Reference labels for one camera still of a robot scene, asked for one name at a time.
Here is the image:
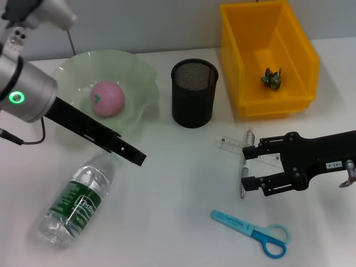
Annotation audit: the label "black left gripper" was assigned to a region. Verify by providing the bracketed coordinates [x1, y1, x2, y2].
[44, 97, 147, 167]

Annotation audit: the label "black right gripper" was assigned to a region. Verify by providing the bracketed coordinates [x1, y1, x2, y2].
[240, 131, 356, 197]

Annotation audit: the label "pink peach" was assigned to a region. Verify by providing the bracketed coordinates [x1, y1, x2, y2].
[90, 80, 126, 117]

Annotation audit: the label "clear water bottle green label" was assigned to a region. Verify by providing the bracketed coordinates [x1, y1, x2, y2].
[37, 151, 116, 250]

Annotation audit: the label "green plastic wrapper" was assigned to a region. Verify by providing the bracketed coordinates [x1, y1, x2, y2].
[260, 67, 284, 91]

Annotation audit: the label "clear plastic ruler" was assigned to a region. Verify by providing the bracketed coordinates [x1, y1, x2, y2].
[214, 135, 282, 168]

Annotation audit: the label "silver pen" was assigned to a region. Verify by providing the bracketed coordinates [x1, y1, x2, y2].
[239, 129, 255, 199]

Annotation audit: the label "blue scissors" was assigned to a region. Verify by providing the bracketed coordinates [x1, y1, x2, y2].
[210, 210, 292, 259]

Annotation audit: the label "green glass fruit plate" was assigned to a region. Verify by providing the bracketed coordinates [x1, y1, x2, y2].
[52, 49, 161, 145]

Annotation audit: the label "black mesh pen holder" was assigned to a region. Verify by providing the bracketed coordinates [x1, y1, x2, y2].
[170, 58, 219, 128]

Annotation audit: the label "yellow plastic bin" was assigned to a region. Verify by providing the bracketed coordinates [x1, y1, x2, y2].
[219, 0, 320, 117]

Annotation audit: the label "left gripper cable with plug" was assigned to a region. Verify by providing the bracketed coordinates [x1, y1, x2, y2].
[0, 118, 47, 145]

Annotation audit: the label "gripper cable with plug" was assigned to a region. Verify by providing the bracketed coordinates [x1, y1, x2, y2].
[0, 118, 47, 145]
[338, 160, 356, 189]

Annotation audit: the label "right gripper cable with plug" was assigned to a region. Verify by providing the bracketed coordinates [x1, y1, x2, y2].
[338, 160, 356, 189]

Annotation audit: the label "left wrist camera housing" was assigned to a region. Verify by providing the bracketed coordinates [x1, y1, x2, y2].
[1, 0, 78, 31]

